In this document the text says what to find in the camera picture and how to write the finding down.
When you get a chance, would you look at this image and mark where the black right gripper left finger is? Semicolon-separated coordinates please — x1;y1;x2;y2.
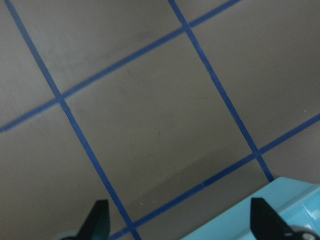
76;199;111;240

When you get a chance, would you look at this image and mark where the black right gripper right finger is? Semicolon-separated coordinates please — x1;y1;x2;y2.
250;197;299;240

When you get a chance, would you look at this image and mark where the teal plastic bin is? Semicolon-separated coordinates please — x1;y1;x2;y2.
183;177;320;240

